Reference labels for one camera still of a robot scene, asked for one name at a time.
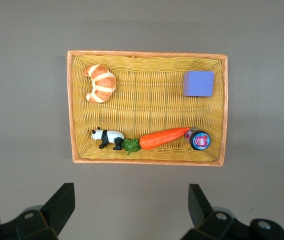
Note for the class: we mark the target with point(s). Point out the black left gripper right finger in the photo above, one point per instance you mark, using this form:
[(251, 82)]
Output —
[(200, 212)]

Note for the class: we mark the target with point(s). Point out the yellow wicker basket orange rim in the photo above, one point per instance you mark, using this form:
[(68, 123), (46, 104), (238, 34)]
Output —
[(144, 110)]

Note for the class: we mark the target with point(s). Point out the toy croissant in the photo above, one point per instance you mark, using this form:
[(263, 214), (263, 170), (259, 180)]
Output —
[(103, 83)]

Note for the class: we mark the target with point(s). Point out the toy orange carrot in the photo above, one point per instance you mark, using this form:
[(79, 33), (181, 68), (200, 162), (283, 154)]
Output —
[(162, 138)]

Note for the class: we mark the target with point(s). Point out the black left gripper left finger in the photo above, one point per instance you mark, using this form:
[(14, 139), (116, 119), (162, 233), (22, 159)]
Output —
[(57, 210)]

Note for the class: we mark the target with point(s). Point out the toy panda figure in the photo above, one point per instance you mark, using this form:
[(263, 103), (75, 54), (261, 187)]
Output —
[(107, 137)]

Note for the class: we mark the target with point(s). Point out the purple cube block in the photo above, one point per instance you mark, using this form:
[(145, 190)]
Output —
[(199, 83)]

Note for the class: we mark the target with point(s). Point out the small round jar blue lid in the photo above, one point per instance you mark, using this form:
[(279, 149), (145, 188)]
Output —
[(199, 140)]

